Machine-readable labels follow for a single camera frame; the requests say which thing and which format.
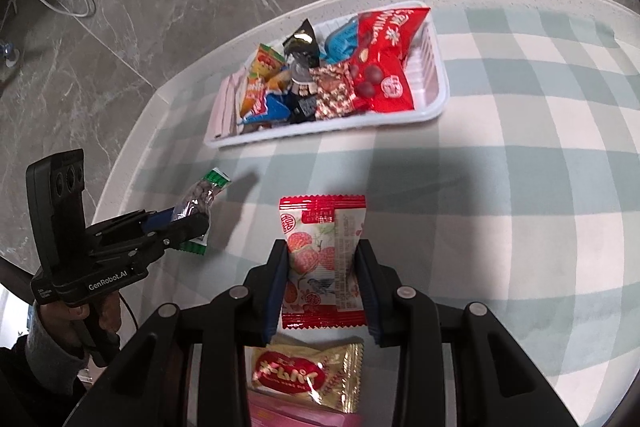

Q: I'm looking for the orange yellow snack packet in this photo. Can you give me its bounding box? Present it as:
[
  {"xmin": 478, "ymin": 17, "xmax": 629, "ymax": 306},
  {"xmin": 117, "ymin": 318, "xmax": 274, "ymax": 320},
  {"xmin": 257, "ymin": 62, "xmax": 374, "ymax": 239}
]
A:
[
  {"xmin": 249, "ymin": 44, "xmax": 288, "ymax": 80},
  {"xmin": 239, "ymin": 76, "xmax": 268, "ymax": 118}
]

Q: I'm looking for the white plastic tray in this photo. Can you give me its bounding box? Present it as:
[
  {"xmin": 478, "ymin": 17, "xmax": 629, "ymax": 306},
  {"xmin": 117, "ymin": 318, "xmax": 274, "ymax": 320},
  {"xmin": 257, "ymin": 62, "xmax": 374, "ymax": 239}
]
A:
[{"xmin": 204, "ymin": 0, "xmax": 450, "ymax": 150}]

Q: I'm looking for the red gold patterned snack packet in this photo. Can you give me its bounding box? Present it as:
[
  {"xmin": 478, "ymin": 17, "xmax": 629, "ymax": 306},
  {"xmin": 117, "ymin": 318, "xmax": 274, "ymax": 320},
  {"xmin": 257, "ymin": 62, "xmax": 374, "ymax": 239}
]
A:
[{"xmin": 309, "ymin": 61, "xmax": 358, "ymax": 121}]

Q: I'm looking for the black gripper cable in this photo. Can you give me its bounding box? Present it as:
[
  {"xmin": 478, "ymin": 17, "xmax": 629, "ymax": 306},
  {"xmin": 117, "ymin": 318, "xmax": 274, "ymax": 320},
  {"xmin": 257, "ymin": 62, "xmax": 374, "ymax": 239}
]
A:
[{"xmin": 119, "ymin": 294, "xmax": 140, "ymax": 340}]

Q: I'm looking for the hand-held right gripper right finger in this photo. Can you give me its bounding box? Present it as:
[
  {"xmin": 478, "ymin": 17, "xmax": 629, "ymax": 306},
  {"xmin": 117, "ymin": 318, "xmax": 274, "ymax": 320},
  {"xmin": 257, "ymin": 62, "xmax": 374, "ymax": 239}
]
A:
[{"xmin": 353, "ymin": 240, "xmax": 581, "ymax": 427}]

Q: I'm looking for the clear green snack packet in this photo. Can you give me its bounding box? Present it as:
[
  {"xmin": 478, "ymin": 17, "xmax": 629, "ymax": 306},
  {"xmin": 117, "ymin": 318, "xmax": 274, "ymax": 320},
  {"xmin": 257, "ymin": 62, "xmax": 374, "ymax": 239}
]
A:
[{"xmin": 170, "ymin": 167, "xmax": 234, "ymax": 257}]

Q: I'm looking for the red peach print snack packet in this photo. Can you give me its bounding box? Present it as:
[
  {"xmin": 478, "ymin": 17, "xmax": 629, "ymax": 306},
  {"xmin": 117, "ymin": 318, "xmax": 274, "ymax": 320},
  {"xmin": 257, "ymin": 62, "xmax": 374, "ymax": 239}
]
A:
[{"xmin": 278, "ymin": 194, "xmax": 369, "ymax": 331}]

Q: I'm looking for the person's left hand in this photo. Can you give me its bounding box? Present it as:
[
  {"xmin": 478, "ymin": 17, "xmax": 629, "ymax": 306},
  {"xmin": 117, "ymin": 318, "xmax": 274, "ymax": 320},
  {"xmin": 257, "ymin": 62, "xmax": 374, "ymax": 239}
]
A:
[{"xmin": 38, "ymin": 292, "xmax": 124, "ymax": 353}]

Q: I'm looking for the black gold snack packet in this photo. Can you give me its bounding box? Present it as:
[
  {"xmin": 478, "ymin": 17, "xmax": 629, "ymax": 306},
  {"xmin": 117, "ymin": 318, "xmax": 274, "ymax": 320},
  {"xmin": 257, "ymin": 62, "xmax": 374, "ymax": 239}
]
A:
[{"xmin": 283, "ymin": 19, "xmax": 322, "ymax": 58}]

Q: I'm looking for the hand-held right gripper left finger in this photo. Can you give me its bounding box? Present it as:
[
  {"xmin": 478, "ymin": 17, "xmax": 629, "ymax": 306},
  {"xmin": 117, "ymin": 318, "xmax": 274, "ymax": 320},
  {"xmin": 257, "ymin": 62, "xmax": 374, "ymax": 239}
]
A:
[{"xmin": 65, "ymin": 240, "xmax": 292, "ymax": 427}]

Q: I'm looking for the black silver snack packet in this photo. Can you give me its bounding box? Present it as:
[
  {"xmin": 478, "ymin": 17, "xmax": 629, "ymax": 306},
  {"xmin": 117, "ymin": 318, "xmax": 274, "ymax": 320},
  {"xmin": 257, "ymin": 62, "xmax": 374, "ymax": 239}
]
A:
[{"xmin": 288, "ymin": 56, "xmax": 320, "ymax": 124}]

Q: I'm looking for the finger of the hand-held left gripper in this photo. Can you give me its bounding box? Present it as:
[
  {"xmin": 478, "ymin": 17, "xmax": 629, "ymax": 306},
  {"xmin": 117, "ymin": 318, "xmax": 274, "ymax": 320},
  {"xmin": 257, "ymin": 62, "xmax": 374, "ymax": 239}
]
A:
[
  {"xmin": 89, "ymin": 207, "xmax": 177, "ymax": 241},
  {"xmin": 91, "ymin": 212, "xmax": 210, "ymax": 269}
]

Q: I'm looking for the pink packet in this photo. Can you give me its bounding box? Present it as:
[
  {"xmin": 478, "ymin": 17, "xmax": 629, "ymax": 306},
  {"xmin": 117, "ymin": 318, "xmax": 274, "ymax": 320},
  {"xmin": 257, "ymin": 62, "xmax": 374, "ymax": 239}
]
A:
[{"xmin": 247, "ymin": 394, "xmax": 367, "ymax": 427}]

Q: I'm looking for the checked tablecloth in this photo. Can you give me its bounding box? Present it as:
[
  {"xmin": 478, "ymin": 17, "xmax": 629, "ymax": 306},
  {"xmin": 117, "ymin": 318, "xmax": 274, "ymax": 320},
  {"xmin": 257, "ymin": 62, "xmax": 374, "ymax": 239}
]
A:
[{"xmin": 94, "ymin": 0, "xmax": 640, "ymax": 427}]

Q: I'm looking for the blue white snack packet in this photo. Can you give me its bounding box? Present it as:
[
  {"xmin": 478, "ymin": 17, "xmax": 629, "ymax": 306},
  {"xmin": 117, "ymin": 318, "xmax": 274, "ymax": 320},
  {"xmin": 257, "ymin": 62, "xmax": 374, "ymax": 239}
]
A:
[{"xmin": 243, "ymin": 91, "xmax": 292, "ymax": 130}]

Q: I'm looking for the person's left forearm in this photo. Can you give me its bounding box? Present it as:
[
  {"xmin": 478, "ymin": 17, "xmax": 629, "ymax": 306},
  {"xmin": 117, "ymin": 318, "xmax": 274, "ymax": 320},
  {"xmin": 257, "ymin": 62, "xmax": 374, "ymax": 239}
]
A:
[{"xmin": 0, "ymin": 307, "xmax": 93, "ymax": 427}]

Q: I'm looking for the large red snack bag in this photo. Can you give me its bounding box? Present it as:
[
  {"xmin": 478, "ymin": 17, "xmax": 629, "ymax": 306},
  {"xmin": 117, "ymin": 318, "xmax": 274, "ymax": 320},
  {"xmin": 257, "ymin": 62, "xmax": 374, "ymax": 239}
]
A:
[{"xmin": 349, "ymin": 6, "xmax": 432, "ymax": 114}]

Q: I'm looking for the gold red candy packet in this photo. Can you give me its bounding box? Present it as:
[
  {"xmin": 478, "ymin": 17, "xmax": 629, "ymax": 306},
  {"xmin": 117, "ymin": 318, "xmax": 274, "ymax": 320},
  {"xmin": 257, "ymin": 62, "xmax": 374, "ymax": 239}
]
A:
[{"xmin": 247, "ymin": 342, "xmax": 365, "ymax": 416}]

